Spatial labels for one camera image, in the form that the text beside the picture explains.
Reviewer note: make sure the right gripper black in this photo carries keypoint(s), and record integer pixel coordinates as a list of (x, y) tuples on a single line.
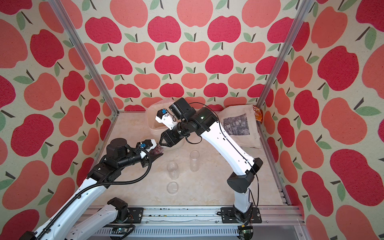
[(169, 137)]

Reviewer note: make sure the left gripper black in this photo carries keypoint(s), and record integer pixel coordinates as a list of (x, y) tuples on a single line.
[(145, 161)]

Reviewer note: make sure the tall clear jar of rosebuds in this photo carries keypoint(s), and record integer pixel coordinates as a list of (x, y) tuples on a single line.
[(194, 161)]

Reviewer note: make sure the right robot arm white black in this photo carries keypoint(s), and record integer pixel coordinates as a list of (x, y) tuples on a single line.
[(182, 120)]

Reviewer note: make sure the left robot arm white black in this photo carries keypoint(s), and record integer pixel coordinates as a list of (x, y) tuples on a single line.
[(115, 214)]

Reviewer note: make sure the cream trash bin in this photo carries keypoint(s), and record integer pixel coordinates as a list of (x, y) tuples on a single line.
[(157, 128)]

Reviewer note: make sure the white Monet tote bag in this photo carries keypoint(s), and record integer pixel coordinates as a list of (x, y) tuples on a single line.
[(240, 123)]

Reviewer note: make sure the orange snack packet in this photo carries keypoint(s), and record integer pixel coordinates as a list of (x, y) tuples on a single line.
[(258, 114)]

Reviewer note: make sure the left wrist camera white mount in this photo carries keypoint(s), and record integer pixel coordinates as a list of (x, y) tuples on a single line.
[(147, 145)]

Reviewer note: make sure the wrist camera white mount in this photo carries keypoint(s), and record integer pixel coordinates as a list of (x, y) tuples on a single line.
[(165, 118), (147, 145)]

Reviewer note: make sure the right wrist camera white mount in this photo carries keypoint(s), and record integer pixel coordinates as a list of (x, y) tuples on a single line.
[(165, 118)]

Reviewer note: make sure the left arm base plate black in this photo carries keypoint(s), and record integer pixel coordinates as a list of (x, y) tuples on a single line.
[(135, 215)]

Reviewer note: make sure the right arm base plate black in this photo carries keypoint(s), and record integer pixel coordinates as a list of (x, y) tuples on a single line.
[(231, 215)]

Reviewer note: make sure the left aluminium corner post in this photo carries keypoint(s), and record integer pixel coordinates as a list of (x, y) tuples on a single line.
[(70, 29)]

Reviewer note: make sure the aluminium corner post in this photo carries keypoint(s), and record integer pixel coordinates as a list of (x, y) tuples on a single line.
[(70, 29), (301, 15)]

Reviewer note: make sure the aluminium front rail frame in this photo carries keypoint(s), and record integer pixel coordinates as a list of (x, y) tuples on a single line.
[(279, 222)]

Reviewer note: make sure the right aluminium corner post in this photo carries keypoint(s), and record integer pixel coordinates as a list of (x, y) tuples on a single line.
[(301, 15)]

